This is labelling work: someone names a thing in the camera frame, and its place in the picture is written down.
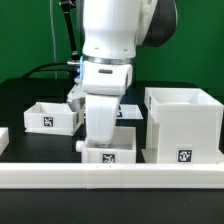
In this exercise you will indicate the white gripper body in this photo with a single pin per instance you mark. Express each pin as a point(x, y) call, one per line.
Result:
point(101, 112)

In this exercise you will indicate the white front drawer tray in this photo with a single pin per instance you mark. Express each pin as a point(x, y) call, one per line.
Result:
point(121, 150)

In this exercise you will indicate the white drawer tray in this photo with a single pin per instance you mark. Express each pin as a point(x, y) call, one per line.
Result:
point(52, 118)
point(121, 150)

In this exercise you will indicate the white drawer cabinet box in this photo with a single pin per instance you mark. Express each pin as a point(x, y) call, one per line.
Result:
point(183, 126)

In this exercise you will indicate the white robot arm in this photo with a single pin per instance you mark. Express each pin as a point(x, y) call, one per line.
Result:
point(113, 29)

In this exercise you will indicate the white marker tag sheet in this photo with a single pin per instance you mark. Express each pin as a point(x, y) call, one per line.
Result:
point(129, 112)

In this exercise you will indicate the white block at left edge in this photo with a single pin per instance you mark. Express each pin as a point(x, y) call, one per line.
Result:
point(4, 139)

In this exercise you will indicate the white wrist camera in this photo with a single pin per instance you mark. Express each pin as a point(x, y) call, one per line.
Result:
point(76, 98)

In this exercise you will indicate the white fence wall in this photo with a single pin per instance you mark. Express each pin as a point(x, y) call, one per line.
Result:
point(95, 176)

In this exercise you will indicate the black camera stand pole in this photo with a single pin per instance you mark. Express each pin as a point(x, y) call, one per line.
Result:
point(67, 6)

